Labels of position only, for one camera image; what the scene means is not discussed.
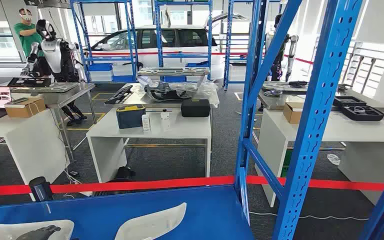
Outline black belt stanchion post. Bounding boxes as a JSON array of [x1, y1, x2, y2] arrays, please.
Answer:
[[28, 176, 54, 203]]

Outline red barrier belt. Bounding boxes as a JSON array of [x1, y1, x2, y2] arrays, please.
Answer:
[[50, 175, 384, 195], [0, 183, 31, 197], [90, 49, 314, 66]]

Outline black carry case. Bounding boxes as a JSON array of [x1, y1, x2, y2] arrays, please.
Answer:
[[180, 98, 211, 118]]

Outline grey tray of parts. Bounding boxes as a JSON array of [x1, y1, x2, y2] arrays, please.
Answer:
[[136, 66, 211, 77]]

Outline cardboard box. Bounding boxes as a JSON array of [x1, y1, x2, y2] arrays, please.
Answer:
[[4, 96, 47, 119], [282, 101, 306, 125]]

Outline person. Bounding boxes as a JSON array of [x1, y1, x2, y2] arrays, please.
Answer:
[[13, 7, 44, 59]]

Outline clear plastic bag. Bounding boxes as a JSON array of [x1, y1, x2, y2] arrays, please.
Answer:
[[326, 152, 341, 167]]

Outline white curved plastic part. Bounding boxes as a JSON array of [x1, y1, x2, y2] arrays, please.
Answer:
[[114, 202, 188, 240], [0, 219, 75, 240]]

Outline black and white humanoid robot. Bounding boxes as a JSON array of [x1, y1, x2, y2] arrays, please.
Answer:
[[20, 18, 89, 127], [264, 13, 300, 84]]

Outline small white carton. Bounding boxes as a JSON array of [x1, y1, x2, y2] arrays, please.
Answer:
[[141, 113, 152, 133]]

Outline white car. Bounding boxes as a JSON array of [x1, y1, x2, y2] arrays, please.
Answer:
[[85, 13, 246, 81]]

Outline steel table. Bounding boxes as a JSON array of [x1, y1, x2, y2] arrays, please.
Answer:
[[112, 82, 220, 110], [9, 82, 97, 163], [258, 81, 384, 114]]

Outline black moulded tray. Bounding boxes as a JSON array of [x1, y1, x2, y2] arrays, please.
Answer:
[[7, 77, 52, 89], [340, 104, 384, 122], [332, 95, 368, 109], [104, 84, 134, 106]]

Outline white floor cable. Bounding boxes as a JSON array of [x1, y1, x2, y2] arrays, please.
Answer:
[[248, 210, 370, 222]]

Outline metal railing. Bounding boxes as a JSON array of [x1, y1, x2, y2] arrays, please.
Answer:
[[341, 39, 384, 98]]

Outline blue metal shelf rack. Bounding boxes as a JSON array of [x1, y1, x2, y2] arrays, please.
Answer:
[[153, 0, 213, 82], [222, 0, 256, 92], [0, 0, 384, 240], [69, 0, 139, 84]]

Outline blue storage bin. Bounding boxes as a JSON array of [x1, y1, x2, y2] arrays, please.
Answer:
[[88, 62, 114, 73]]

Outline blue and yellow tool case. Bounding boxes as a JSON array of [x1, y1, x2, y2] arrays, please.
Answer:
[[115, 104, 147, 130]]

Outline white plastic bottle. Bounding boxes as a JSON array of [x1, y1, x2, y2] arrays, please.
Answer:
[[160, 108, 172, 131]]

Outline white table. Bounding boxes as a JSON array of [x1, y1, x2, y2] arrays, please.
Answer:
[[86, 106, 213, 184], [254, 108, 384, 208], [0, 108, 69, 185]]

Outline black bag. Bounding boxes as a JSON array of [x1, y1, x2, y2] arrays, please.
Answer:
[[107, 166, 137, 184]]

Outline plastic-wrapped black parts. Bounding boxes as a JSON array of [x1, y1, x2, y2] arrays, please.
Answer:
[[136, 75, 220, 109]]

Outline green plastic crate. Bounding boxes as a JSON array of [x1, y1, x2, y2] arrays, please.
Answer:
[[280, 148, 293, 179]]

